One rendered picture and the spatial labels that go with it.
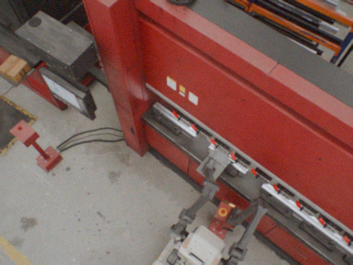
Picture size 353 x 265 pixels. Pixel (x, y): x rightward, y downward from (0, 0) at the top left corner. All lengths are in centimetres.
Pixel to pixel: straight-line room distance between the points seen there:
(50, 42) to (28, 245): 232
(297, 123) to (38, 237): 296
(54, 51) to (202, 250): 164
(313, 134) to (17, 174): 332
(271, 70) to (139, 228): 248
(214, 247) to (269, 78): 117
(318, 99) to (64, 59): 156
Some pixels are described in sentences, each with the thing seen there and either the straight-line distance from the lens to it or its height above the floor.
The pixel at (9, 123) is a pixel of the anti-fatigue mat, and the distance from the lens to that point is 462.
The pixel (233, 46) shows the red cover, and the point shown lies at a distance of 187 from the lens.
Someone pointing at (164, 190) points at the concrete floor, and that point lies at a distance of 385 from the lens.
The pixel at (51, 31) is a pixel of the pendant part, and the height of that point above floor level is 195.
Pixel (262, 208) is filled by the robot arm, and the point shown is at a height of 140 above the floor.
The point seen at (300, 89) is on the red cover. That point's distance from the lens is 180.
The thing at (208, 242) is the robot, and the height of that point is 138.
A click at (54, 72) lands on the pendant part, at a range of 279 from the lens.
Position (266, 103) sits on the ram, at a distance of 200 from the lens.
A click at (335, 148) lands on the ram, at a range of 200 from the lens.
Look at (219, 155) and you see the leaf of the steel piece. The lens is 294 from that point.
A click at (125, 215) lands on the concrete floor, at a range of 382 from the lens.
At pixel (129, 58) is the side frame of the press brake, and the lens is 249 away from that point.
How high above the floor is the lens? 370
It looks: 64 degrees down
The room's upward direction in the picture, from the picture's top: 1 degrees clockwise
